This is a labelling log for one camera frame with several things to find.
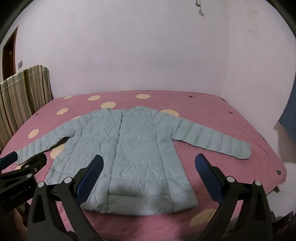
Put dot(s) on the striped padded headboard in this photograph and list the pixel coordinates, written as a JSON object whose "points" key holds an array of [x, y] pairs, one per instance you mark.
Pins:
{"points": [[20, 97]]}

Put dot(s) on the wall hook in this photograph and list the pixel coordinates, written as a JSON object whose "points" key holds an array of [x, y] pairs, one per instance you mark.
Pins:
{"points": [[197, 3]]}

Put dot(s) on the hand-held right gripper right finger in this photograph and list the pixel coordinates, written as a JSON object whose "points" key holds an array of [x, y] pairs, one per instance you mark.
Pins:
{"points": [[207, 177]]}

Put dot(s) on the pink polka dot bed sheet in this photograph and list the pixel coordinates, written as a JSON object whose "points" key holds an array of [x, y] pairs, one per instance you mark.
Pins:
{"points": [[208, 111]]}

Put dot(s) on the light blue puffer jacket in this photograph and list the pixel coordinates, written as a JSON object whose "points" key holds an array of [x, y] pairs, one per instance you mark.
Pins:
{"points": [[138, 150]]}

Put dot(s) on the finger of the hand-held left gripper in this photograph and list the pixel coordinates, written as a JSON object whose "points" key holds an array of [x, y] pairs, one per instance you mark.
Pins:
{"points": [[34, 163], [9, 158]]}

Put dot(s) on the dark blue cloth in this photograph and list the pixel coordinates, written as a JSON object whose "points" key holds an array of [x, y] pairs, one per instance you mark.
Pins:
{"points": [[289, 118]]}

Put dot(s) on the brown wooden door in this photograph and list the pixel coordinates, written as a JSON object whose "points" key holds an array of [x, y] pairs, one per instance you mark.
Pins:
{"points": [[9, 55]]}

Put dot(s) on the person's left forearm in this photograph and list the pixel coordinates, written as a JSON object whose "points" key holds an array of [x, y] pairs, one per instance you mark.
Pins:
{"points": [[20, 223]]}

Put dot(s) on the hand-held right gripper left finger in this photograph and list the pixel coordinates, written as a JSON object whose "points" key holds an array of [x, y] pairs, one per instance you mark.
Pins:
{"points": [[92, 176]]}

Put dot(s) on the white wall socket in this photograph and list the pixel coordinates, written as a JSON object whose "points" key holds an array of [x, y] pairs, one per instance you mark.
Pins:
{"points": [[20, 64]]}

